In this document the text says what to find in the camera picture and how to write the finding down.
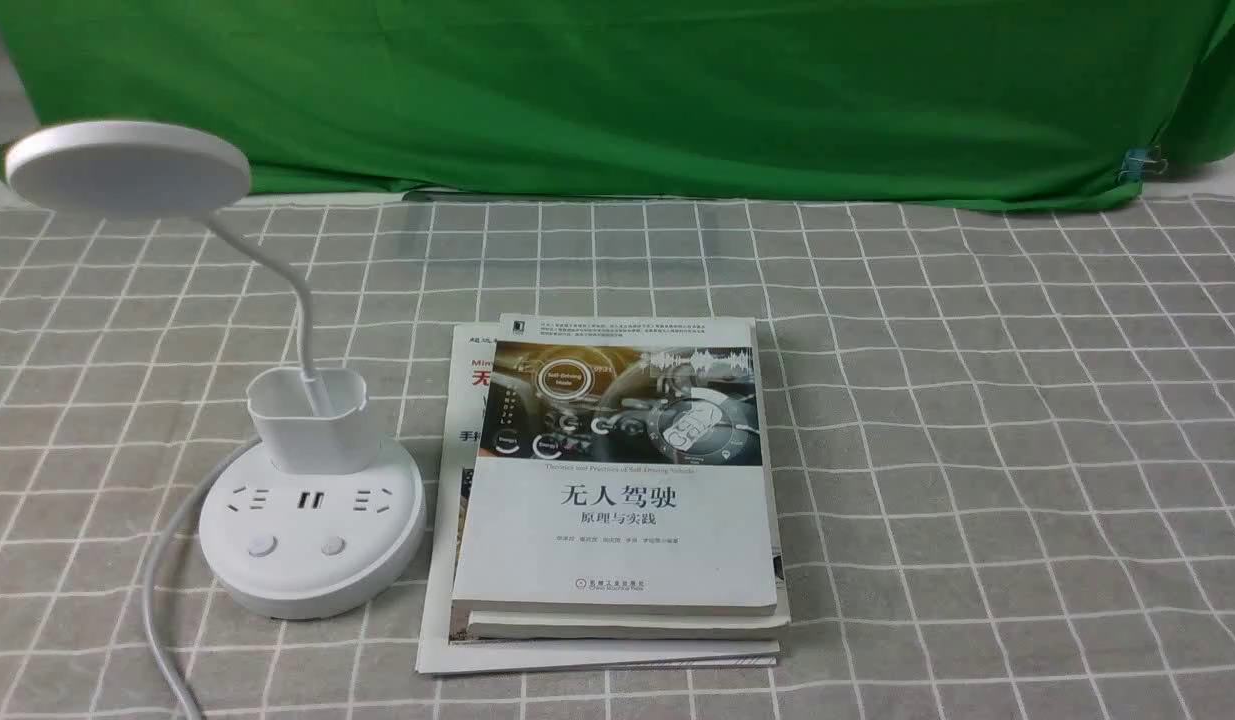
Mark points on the middle white book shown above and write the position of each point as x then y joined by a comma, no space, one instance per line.
627,627

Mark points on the bottom large white book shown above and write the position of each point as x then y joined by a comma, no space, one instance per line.
436,653

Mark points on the green backdrop cloth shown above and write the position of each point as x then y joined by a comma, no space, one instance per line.
986,105

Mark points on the grey checked tablecloth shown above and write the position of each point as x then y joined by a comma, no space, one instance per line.
1003,448

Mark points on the white desk lamp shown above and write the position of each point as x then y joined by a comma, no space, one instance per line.
326,510

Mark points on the top self-driving book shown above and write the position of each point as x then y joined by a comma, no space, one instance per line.
552,370

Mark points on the blue binder clip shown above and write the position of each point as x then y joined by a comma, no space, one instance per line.
1141,164

